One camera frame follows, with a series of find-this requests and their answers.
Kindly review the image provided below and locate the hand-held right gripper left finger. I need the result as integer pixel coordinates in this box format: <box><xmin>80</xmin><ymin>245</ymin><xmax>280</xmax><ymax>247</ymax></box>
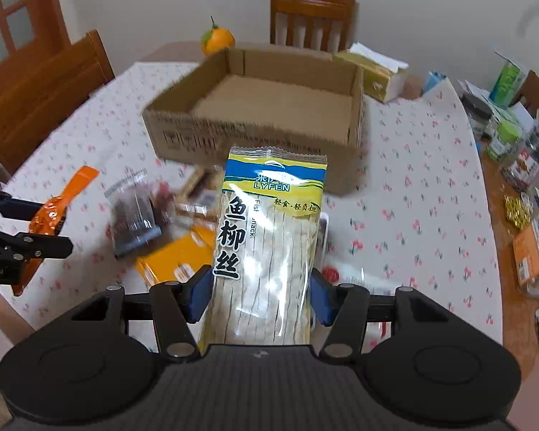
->
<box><xmin>69</xmin><ymin>266</ymin><xmax>214</xmax><ymax>361</ymax></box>

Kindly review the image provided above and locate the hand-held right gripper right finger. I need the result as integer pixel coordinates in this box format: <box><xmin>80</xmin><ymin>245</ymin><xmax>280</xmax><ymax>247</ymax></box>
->
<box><xmin>309</xmin><ymin>269</ymin><xmax>452</xmax><ymax>361</ymax></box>

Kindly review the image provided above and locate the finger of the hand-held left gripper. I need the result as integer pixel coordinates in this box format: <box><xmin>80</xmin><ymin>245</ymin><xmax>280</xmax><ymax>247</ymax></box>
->
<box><xmin>0</xmin><ymin>181</ymin><xmax>46</xmax><ymax>223</ymax></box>
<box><xmin>0</xmin><ymin>223</ymin><xmax>75</xmax><ymax>262</ymax></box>

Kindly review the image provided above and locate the orange snack packet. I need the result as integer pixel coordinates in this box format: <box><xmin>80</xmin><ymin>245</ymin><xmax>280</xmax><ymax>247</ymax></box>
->
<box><xmin>11</xmin><ymin>165</ymin><xmax>100</xmax><ymax>297</ymax></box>

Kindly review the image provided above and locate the yellow snack packet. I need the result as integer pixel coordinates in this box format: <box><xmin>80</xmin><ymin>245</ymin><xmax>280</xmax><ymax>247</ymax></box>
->
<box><xmin>135</xmin><ymin>227</ymin><xmax>217</xmax><ymax>289</ymax></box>

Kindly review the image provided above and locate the blue and white noodle packet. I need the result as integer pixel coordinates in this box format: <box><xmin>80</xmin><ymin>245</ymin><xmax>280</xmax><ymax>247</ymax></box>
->
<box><xmin>197</xmin><ymin>145</ymin><xmax>330</xmax><ymax>346</ymax></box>

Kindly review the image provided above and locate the clear packet with dark snack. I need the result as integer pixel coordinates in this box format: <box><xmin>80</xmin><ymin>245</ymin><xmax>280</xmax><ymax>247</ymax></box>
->
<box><xmin>104</xmin><ymin>179</ymin><xmax>163</xmax><ymax>260</ymax></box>

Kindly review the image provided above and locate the clear pastry packet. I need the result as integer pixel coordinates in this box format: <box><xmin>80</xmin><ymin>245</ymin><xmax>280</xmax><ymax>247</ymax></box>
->
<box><xmin>155</xmin><ymin>166</ymin><xmax>225</xmax><ymax>225</ymax></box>

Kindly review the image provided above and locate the cardboard box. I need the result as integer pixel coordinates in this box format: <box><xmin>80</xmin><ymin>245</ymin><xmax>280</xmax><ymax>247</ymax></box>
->
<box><xmin>141</xmin><ymin>46</ymin><xmax>365</xmax><ymax>196</ymax></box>

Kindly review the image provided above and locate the floral tablecloth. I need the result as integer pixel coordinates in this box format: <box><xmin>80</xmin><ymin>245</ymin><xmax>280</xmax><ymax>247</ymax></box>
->
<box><xmin>0</xmin><ymin>60</ymin><xmax>506</xmax><ymax>369</ymax></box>

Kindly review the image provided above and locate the wooden door with glass panes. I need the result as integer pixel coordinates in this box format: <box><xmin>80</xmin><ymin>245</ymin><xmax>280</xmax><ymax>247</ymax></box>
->
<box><xmin>0</xmin><ymin>0</ymin><xmax>73</xmax><ymax>104</ymax></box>

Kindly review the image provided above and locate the orange box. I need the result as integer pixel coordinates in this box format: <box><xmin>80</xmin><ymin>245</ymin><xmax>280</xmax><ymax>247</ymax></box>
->
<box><xmin>511</xmin><ymin>202</ymin><xmax>539</xmax><ymax>297</ymax></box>

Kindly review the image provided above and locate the gold ornament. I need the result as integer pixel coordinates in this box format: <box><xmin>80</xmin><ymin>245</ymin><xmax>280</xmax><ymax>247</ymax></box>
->
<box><xmin>503</xmin><ymin>193</ymin><xmax>534</xmax><ymax>230</ymax></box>

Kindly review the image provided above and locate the gold tissue box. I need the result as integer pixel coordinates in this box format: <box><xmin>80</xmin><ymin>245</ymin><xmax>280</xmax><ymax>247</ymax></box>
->
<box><xmin>333</xmin><ymin>42</ymin><xmax>410</xmax><ymax>103</ymax></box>

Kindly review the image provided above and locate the black lid jar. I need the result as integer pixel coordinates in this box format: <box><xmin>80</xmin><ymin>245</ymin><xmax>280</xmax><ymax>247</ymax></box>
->
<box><xmin>462</xmin><ymin>94</ymin><xmax>492</xmax><ymax>135</ymax></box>

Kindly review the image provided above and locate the small blue box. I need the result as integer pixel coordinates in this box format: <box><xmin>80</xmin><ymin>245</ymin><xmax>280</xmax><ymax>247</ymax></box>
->
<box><xmin>424</xmin><ymin>71</ymin><xmax>447</xmax><ymax>95</ymax></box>

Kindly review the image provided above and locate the green lid jar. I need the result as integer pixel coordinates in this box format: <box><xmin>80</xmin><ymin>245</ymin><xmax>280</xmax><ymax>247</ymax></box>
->
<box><xmin>485</xmin><ymin>119</ymin><xmax>524</xmax><ymax>162</ymax></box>

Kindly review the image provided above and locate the orange fruit with leaf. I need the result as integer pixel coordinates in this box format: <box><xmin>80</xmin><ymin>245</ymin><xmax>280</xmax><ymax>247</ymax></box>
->
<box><xmin>200</xmin><ymin>15</ymin><xmax>235</xmax><ymax>57</ymax></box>

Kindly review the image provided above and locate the stack of papers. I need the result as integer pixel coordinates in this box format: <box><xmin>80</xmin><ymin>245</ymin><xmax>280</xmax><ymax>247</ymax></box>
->
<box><xmin>458</xmin><ymin>78</ymin><xmax>495</xmax><ymax>108</ymax></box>

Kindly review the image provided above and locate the green white carton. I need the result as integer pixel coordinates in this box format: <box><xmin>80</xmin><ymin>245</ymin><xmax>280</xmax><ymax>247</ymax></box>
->
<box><xmin>489</xmin><ymin>49</ymin><xmax>530</xmax><ymax>108</ymax></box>

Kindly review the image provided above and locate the wooden slatted chair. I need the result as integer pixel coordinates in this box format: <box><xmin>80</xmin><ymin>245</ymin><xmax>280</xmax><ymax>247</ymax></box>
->
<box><xmin>269</xmin><ymin>0</ymin><xmax>358</xmax><ymax>55</ymax></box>

